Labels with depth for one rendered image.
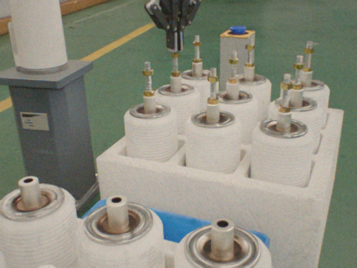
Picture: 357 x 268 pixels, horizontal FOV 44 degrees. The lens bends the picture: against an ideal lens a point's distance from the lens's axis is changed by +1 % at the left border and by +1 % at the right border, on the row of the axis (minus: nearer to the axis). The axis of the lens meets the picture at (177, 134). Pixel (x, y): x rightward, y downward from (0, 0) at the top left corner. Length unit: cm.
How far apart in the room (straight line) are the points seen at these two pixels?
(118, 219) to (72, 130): 46
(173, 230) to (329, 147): 32
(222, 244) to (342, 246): 49
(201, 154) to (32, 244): 32
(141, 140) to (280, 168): 24
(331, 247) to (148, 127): 41
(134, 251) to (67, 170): 51
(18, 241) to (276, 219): 38
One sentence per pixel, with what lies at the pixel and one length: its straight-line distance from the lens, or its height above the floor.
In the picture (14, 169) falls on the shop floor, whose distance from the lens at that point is 121.
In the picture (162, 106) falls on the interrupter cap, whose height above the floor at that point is 25.
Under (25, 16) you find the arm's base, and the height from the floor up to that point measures 41.
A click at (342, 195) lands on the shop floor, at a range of 105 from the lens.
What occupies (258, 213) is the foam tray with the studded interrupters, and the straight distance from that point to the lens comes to 71.
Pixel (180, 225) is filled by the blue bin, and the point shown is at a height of 10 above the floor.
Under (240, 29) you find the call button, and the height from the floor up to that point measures 33.
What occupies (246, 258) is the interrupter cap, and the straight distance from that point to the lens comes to 43.
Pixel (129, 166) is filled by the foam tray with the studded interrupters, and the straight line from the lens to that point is 76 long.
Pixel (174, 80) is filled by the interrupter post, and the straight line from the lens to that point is 87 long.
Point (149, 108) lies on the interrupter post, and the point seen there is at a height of 26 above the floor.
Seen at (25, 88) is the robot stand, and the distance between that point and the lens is 89.
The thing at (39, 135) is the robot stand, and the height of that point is 18.
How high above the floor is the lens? 53
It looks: 24 degrees down
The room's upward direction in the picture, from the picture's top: 2 degrees counter-clockwise
